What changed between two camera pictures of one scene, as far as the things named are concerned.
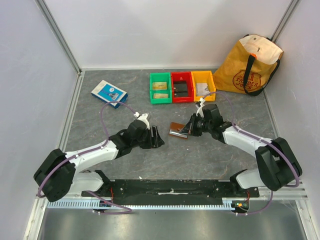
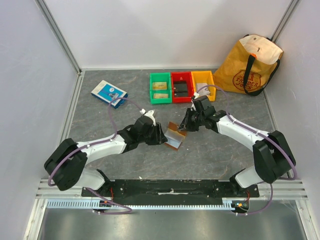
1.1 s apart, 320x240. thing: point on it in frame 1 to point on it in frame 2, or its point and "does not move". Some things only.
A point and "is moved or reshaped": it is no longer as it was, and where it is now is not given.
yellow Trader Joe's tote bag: [248, 66] does not move
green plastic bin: [160, 77] does not move
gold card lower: [161, 96] does not move
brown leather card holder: [178, 129] is moved or reshaped
